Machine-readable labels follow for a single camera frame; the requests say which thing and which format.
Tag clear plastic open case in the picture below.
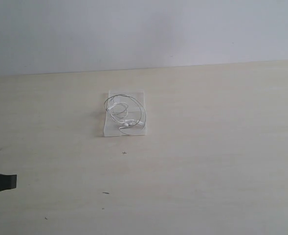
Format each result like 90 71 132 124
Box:
103 90 147 137

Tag white wired earphones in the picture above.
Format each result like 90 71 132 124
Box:
103 94 148 137

